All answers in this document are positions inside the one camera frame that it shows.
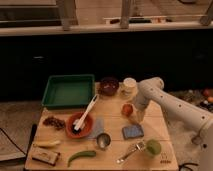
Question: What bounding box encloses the red apple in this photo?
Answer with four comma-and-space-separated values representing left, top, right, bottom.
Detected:
121, 104, 133, 117

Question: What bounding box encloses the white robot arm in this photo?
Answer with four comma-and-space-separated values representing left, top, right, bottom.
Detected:
133, 77, 213, 171

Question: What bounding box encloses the white paper cup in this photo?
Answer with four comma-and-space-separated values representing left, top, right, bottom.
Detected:
122, 77, 137, 96

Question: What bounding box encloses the small metal cup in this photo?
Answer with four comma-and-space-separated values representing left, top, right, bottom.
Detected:
96, 133, 111, 149

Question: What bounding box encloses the blue sponge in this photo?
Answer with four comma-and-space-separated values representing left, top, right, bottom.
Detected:
122, 124, 144, 139

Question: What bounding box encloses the metal fork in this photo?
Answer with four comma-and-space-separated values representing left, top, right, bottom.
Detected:
116, 142, 145, 164

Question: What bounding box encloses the green mug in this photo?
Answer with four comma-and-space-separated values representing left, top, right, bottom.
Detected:
145, 139, 162, 157

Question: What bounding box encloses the grey cloth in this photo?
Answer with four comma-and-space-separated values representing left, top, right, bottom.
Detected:
88, 117, 104, 139

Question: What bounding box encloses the dark purple bowl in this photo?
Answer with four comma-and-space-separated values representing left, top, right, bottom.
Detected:
99, 77, 119, 96

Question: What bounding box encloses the red orange bowl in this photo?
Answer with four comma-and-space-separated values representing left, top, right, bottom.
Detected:
65, 111, 94, 140

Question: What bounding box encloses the white dish brush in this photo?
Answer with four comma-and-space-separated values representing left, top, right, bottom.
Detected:
74, 94, 99, 131

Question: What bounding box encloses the green chili pepper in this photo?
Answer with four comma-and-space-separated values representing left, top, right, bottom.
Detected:
67, 150, 96, 167

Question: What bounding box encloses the green plastic tray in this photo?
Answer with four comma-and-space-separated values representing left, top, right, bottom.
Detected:
42, 74, 95, 109

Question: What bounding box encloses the dark grape bunch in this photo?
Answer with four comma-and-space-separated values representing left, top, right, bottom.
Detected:
43, 116, 65, 130

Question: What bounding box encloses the yellow banana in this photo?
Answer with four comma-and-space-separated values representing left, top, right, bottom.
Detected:
33, 140, 61, 148

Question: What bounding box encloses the brown wooden block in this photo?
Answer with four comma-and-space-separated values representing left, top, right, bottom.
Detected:
32, 148, 60, 166

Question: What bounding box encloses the black cable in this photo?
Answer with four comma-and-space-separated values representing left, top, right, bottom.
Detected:
178, 162, 200, 171

